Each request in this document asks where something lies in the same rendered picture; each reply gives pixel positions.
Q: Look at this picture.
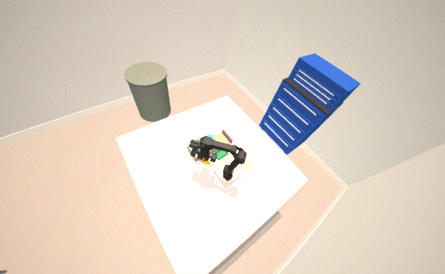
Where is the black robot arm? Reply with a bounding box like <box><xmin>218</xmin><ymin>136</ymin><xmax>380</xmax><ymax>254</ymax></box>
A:
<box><xmin>188</xmin><ymin>136</ymin><xmax>247</xmax><ymax>182</ymax></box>

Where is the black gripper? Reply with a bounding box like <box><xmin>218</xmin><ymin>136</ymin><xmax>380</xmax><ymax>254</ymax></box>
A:
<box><xmin>190</xmin><ymin>149</ymin><xmax>217</xmax><ymax>163</ymax></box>

